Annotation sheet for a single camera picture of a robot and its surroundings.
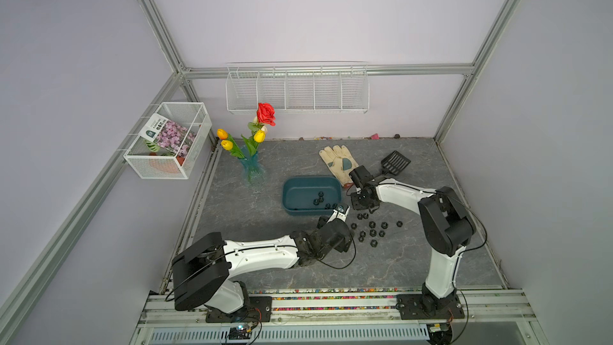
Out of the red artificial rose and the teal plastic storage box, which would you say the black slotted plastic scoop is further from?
the red artificial rose

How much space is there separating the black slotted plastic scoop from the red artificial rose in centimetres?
A: 58

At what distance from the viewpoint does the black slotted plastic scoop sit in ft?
3.63

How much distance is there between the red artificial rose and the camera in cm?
77
